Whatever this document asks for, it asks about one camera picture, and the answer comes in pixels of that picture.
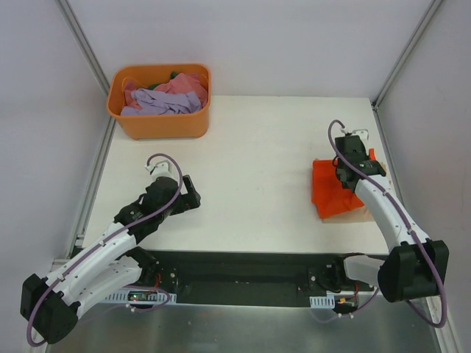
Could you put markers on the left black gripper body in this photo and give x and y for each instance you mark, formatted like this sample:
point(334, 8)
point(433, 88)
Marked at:
point(188, 197)

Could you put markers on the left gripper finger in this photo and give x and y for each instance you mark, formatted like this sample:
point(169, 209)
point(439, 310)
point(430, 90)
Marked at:
point(189, 186)
point(194, 200)

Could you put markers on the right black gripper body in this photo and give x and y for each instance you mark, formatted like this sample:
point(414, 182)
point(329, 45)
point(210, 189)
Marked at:
point(350, 143)

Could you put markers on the orange t shirt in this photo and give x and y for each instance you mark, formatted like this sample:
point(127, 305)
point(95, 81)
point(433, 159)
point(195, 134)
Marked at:
point(331, 187)

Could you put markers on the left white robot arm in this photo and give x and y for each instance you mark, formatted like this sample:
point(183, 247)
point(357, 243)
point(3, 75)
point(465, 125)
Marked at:
point(52, 305)

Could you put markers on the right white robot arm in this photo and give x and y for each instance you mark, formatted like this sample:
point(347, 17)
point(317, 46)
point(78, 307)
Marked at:
point(393, 235)

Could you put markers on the orange plastic laundry basket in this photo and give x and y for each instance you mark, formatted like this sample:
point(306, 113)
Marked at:
point(192, 125)

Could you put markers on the folded beige t shirt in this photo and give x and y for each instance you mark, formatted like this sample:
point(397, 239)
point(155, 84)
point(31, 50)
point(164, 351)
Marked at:
point(353, 215)

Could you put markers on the lilac t shirt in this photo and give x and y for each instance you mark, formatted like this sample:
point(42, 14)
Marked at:
point(152, 102)

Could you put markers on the pink t shirt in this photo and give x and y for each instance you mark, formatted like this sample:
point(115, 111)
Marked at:
point(182, 83)

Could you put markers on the green garment in basket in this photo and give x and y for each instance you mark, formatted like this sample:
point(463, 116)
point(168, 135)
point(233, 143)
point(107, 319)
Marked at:
point(153, 86)

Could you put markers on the left white cable duct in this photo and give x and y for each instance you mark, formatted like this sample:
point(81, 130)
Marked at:
point(143, 297)

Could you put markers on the white cable duct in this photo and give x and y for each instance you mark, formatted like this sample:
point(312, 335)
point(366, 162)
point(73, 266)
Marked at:
point(322, 302)
point(143, 297)

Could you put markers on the right white cable duct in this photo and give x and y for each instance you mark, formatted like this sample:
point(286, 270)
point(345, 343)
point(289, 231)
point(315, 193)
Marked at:
point(322, 302)

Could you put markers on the right aluminium frame post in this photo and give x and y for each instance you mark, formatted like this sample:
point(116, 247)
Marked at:
point(416, 36)

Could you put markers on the aluminium frame post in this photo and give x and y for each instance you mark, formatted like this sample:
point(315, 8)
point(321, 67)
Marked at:
point(416, 36)
point(80, 37)

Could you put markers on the left aluminium frame post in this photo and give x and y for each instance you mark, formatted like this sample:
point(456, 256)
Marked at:
point(80, 37)

